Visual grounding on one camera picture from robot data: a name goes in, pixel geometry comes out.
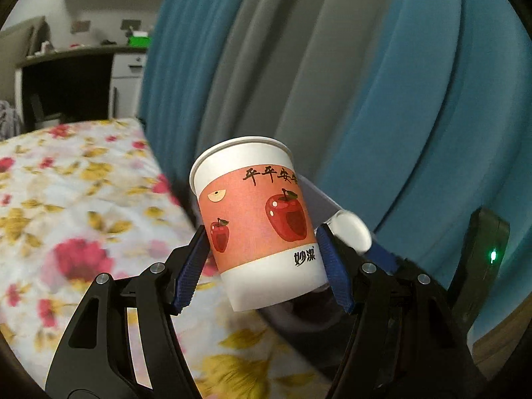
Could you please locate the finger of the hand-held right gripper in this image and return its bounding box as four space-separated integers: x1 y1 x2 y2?
368 243 402 276

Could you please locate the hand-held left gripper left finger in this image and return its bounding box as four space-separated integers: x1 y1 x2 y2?
45 224 211 399

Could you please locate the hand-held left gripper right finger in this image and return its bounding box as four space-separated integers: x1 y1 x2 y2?
317 223 487 399

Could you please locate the apple print paper cup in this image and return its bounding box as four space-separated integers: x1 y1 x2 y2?
189 135 329 312

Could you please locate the floral tablecloth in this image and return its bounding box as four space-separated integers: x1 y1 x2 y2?
0 117 345 399

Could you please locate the blue curtain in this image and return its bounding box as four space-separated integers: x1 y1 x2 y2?
137 0 532 341

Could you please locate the white desk drawer unit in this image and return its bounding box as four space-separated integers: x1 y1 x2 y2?
109 52 147 118

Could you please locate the grey curtain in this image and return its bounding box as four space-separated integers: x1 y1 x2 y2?
195 0 406 165

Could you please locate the grey striped duvet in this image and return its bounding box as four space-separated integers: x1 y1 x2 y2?
0 100 24 141

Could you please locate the dark top desk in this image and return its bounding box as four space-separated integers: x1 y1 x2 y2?
14 44 149 130

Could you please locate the grey padded headboard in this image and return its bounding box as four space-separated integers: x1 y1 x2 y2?
0 16 47 104

